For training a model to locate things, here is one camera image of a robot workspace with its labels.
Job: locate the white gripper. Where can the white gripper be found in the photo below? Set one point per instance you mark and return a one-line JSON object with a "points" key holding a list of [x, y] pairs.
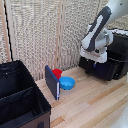
{"points": [[93, 55]]}

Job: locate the blue bowl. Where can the blue bowl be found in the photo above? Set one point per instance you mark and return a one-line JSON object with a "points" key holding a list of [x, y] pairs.
{"points": [[67, 82]]}

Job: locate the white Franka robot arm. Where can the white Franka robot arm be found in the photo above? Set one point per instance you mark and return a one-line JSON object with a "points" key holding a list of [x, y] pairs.
{"points": [[100, 30]]}

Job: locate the black air fryer body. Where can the black air fryer body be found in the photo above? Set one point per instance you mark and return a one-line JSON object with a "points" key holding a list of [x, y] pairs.
{"points": [[119, 50]]}

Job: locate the red cup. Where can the red cup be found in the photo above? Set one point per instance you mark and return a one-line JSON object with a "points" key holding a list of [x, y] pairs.
{"points": [[57, 73]]}

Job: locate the dark blue binder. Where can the dark blue binder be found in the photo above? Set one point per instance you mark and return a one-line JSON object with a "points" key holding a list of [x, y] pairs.
{"points": [[52, 82]]}

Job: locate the beige woven folding screen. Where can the beige woven folding screen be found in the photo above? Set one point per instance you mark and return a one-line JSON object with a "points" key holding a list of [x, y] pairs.
{"points": [[30, 33]]}

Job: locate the black fabric storage box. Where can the black fabric storage box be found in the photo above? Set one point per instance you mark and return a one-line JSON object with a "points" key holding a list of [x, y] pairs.
{"points": [[20, 100]]}

